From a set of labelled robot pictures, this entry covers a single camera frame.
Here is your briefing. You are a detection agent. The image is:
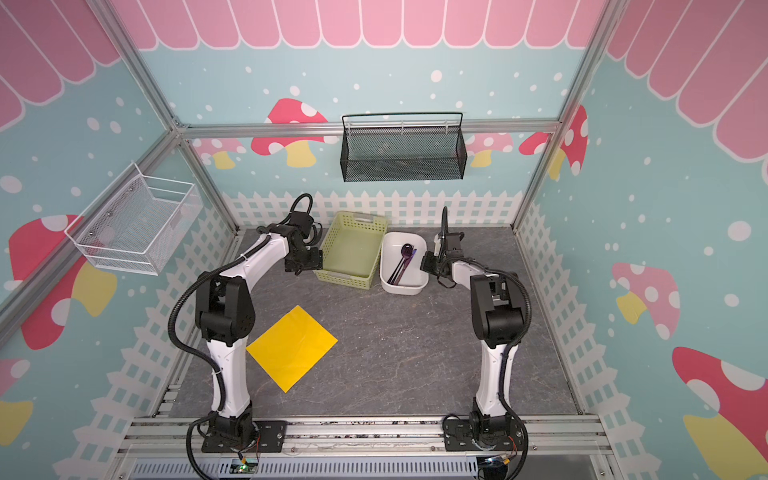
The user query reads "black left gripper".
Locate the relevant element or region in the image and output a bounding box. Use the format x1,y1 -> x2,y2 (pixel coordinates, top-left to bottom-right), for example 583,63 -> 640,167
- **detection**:
285,243 -> 324,271

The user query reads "purple spoon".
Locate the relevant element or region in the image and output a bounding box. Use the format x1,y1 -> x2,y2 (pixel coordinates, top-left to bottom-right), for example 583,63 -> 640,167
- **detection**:
387,243 -> 414,285

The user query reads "yellow paper napkin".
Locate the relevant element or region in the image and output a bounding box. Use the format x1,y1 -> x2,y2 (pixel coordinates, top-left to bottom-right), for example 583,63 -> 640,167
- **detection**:
246,306 -> 338,393

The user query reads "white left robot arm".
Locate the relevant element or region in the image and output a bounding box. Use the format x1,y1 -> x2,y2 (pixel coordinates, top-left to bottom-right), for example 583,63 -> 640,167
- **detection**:
195,227 -> 323,444

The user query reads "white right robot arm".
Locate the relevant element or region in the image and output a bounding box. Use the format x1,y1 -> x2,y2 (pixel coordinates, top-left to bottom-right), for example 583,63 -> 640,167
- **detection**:
420,251 -> 532,438

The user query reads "white plastic tub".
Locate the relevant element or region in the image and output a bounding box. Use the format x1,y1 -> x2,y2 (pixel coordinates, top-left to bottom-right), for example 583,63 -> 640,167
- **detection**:
379,232 -> 429,296

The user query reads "purple knife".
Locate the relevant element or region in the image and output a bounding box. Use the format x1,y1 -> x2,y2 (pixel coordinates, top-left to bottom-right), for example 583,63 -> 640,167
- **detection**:
389,251 -> 416,285

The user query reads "green perforated plastic basket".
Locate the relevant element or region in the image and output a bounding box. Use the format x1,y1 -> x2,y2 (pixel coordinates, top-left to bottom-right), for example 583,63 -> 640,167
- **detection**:
314,211 -> 389,290

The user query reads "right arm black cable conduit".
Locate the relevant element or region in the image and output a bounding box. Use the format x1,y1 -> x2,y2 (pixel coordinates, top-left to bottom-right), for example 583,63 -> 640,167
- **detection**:
439,206 -> 534,480

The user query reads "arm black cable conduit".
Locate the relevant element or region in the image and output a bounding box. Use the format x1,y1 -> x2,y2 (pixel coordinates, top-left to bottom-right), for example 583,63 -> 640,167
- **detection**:
166,193 -> 316,480
439,206 -> 534,480

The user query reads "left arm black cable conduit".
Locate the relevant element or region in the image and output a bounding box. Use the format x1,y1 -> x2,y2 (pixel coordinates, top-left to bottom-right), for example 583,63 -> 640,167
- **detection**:
166,193 -> 316,480

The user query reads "black mesh wall basket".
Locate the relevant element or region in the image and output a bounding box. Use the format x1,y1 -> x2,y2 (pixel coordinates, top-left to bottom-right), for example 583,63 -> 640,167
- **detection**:
340,112 -> 468,182

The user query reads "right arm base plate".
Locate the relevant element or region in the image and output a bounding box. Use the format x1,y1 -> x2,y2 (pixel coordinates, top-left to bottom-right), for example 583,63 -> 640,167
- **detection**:
441,415 -> 528,452

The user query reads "white wire wall basket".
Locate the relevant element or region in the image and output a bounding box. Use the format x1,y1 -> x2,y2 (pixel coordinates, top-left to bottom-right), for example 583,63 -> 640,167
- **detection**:
65,164 -> 203,276

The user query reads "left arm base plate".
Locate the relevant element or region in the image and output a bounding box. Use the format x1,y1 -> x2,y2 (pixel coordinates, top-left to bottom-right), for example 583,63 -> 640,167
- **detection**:
198,420 -> 288,453

